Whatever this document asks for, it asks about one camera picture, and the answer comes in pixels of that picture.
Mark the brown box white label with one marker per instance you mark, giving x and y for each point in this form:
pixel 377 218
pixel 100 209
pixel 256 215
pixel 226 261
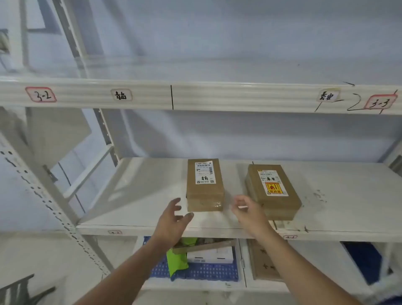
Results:
pixel 204 188

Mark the person's left forearm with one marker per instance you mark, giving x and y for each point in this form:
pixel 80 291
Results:
pixel 125 282

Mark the white rack side brace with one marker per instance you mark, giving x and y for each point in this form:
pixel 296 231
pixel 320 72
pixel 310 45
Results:
pixel 88 171

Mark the person's left hand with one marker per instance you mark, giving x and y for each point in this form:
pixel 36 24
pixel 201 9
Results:
pixel 171 226

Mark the person's right forearm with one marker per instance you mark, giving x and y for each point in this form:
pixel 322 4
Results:
pixel 298 276

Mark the brown box yellow red label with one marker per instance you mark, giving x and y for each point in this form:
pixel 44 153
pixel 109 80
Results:
pixel 278 201

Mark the small red bordered label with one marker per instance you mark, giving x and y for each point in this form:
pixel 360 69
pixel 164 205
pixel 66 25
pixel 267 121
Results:
pixel 290 237
pixel 114 232

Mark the blue plastic crate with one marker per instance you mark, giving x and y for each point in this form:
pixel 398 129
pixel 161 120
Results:
pixel 207 273

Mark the dark blue plastic object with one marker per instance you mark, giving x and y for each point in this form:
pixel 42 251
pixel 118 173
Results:
pixel 366 260

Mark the small white box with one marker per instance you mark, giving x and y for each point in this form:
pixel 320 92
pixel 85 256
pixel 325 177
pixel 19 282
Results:
pixel 210 256

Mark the person's right hand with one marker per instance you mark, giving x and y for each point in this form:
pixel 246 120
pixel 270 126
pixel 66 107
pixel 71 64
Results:
pixel 252 218

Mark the brown flat cardboard box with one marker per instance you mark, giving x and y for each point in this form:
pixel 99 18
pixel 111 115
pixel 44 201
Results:
pixel 262 264

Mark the green plastic packet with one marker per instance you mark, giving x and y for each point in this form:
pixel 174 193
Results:
pixel 176 262

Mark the white shelf holding blue mat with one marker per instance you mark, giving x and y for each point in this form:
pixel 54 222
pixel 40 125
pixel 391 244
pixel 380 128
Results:
pixel 326 260

